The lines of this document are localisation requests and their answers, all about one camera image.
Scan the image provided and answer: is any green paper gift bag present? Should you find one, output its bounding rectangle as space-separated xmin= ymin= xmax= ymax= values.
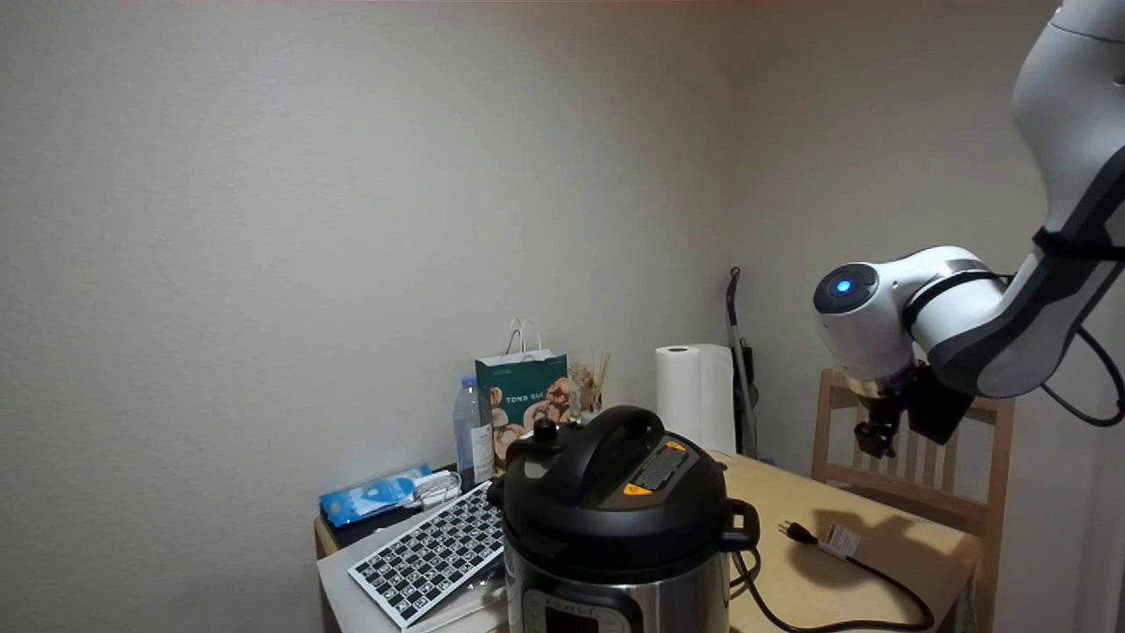
xmin=470 ymin=313 xmax=574 ymax=475

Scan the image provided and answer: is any clear plastic water bottle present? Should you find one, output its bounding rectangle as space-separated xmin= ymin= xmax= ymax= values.
xmin=451 ymin=372 xmax=496 ymax=494

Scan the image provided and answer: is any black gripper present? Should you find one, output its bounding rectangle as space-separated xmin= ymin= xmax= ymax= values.
xmin=850 ymin=364 xmax=978 ymax=464

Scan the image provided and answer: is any blue wet wipes pack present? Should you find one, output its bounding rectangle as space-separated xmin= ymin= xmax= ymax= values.
xmin=315 ymin=464 xmax=431 ymax=535

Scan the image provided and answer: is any brown dried plant bundle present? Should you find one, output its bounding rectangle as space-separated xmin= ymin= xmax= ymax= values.
xmin=567 ymin=357 xmax=614 ymax=430

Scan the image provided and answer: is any black steel pressure cooker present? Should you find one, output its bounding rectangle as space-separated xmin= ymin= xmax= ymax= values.
xmin=486 ymin=400 xmax=763 ymax=633

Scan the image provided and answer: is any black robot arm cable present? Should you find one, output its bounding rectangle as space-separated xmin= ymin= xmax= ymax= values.
xmin=1032 ymin=321 xmax=1125 ymax=432

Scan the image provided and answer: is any white paper towel roll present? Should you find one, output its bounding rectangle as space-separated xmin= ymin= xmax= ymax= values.
xmin=649 ymin=339 xmax=739 ymax=457

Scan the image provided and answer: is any small white packet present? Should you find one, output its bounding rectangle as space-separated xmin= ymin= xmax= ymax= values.
xmin=409 ymin=464 xmax=465 ymax=511

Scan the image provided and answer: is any wooden slatted chair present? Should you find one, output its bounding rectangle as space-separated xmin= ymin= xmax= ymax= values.
xmin=807 ymin=367 xmax=1018 ymax=633

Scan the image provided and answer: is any black power cable white tag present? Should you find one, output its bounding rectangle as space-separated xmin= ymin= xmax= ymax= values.
xmin=726 ymin=518 xmax=941 ymax=633

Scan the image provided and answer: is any black vacuum handle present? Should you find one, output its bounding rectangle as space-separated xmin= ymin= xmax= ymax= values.
xmin=722 ymin=265 xmax=758 ymax=460

